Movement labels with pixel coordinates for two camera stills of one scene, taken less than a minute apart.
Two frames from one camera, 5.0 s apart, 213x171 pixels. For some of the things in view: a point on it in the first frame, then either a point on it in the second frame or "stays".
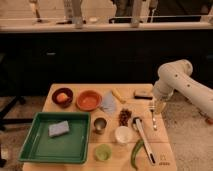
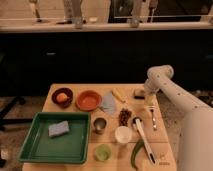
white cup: [122, 134] stays
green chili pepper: [139, 143] stays
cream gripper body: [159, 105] -> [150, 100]
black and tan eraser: [145, 94] stays
